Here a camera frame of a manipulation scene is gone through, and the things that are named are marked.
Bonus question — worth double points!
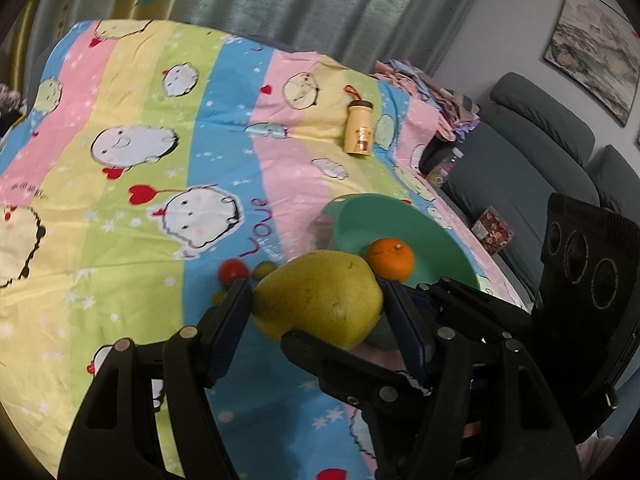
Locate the yellow-green pear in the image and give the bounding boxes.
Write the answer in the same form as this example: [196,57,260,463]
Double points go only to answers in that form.
[253,250,383,350]

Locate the green olive fruit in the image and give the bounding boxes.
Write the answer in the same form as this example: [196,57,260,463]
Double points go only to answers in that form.
[252,260,278,282]
[212,290,227,307]

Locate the colourful cartoon bedsheet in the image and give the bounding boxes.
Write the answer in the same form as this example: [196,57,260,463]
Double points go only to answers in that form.
[1,20,518,474]

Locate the folded clothes pile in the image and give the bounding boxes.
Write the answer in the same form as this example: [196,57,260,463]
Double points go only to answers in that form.
[372,58,480,142]

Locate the small yellow bottle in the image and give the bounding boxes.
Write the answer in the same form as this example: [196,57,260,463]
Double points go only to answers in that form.
[343,84,373,156]

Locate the grey sofa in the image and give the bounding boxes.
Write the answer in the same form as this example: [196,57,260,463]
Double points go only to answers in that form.
[444,72,639,441]

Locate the plastic drink bottle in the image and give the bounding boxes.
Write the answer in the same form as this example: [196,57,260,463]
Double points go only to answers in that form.
[426,148,463,188]

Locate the orange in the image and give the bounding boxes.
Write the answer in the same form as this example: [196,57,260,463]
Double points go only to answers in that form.
[364,237,416,282]

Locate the red patterned box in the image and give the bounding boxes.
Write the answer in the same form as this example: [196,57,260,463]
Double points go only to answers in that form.
[471,207,513,256]

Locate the grey-green curtain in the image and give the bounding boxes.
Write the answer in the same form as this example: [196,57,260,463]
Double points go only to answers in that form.
[1,0,475,91]

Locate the clutter pile with cup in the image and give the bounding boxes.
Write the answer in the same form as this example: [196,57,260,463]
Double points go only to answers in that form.
[0,84,26,136]

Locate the red tomato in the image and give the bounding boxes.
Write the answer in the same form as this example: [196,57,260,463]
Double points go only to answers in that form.
[217,258,250,289]

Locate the framed landscape painting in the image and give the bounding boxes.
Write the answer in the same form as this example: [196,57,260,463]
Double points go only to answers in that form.
[544,0,639,127]

